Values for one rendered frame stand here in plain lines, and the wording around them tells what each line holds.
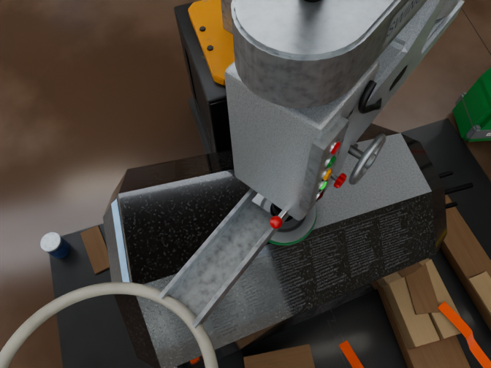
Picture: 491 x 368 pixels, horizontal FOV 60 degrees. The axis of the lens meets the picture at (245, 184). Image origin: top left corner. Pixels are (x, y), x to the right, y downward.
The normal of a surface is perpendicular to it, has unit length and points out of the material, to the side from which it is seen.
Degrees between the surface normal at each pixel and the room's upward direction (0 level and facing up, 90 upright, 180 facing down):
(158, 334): 45
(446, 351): 0
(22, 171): 0
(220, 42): 0
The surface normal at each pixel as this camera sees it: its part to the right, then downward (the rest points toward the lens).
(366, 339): -0.03, -0.45
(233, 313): 0.20, 0.28
